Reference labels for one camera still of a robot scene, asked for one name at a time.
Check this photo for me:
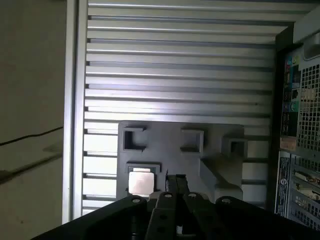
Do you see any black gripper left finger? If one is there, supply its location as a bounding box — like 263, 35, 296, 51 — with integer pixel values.
32, 169, 178, 240

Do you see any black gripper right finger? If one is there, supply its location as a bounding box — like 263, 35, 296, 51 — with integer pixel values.
176, 174, 320, 240

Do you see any silver square CPU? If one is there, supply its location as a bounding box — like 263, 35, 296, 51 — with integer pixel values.
127, 170, 158, 196

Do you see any grey plastic parts rack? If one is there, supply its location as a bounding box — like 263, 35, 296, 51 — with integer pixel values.
116, 120, 249, 204

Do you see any black open PC case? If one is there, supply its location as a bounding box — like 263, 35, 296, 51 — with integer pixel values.
265, 0, 320, 230

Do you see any thin black floor cable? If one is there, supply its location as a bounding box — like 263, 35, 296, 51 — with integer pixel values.
0, 126, 64, 146

